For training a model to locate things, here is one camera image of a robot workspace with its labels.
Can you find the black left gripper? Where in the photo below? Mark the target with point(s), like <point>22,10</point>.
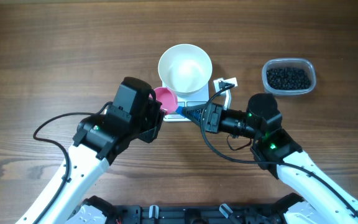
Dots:
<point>155,106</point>

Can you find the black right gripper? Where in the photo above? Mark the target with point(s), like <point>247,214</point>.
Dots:
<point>213,114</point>

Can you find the pink scoop blue handle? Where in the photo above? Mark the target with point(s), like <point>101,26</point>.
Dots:
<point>170,102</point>

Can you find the black beans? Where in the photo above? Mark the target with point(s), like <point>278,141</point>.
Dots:
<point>288,78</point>

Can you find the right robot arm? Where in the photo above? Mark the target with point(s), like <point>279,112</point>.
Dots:
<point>321,200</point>

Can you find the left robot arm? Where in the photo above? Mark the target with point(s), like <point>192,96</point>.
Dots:
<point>100,137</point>

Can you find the white bowl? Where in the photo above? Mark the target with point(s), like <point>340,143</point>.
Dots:
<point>185,69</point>

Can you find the clear plastic container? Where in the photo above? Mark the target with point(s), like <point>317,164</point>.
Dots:
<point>289,62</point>

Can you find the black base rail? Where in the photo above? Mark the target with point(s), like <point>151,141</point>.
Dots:
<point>97,210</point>

